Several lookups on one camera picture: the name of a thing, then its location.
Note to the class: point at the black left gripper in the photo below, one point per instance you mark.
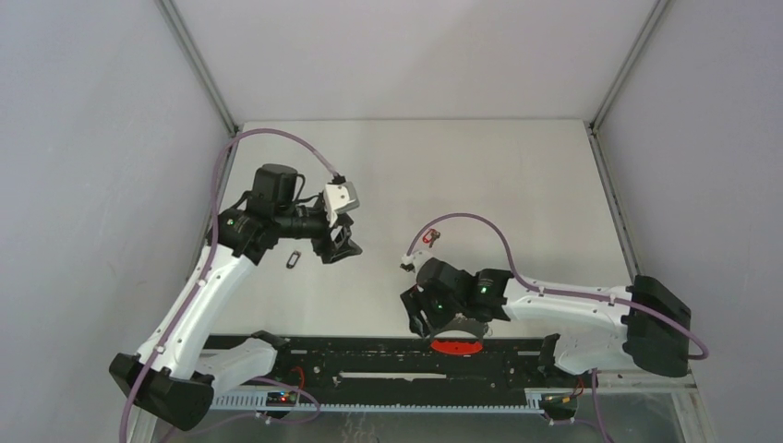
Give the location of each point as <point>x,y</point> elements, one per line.
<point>340,249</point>

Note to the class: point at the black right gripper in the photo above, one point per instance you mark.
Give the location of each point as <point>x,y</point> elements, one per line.
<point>416,299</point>

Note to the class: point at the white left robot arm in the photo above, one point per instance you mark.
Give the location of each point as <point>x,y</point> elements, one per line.
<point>167,376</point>

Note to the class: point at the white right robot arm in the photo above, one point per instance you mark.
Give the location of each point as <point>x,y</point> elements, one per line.
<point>643,324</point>

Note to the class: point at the black key tag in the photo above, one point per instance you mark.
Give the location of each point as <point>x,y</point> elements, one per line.
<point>293,259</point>

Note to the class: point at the key with red tag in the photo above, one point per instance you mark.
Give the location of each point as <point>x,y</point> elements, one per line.
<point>430,237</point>

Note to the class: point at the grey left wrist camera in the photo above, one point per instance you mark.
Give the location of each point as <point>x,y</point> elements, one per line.
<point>338,200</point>

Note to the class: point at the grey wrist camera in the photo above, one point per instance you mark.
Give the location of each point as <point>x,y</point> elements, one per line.
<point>414,261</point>
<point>338,200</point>

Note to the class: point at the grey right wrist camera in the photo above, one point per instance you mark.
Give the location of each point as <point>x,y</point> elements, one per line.
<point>414,261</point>

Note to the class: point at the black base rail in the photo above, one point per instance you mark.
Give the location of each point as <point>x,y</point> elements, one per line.
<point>347,374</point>

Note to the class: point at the grey aluminium frame rail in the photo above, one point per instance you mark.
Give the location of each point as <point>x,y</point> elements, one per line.
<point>608,130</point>

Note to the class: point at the left aluminium frame post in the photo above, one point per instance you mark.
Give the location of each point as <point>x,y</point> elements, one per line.
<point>175,20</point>

